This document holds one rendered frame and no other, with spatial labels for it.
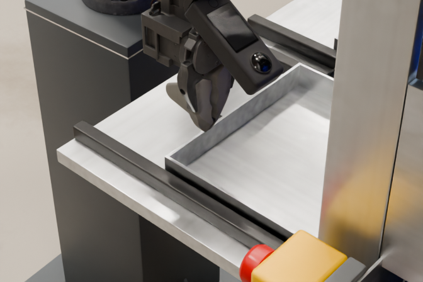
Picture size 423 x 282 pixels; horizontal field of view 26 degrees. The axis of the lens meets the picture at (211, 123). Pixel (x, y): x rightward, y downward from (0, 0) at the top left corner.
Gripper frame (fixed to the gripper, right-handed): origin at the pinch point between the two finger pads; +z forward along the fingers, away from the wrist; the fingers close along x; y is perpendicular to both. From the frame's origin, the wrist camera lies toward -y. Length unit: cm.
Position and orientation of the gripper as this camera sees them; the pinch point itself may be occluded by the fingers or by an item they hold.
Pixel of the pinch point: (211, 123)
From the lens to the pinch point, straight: 107.5
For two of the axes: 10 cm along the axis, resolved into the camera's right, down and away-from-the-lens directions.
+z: 0.0, 7.9, 6.2
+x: -6.6, 4.6, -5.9
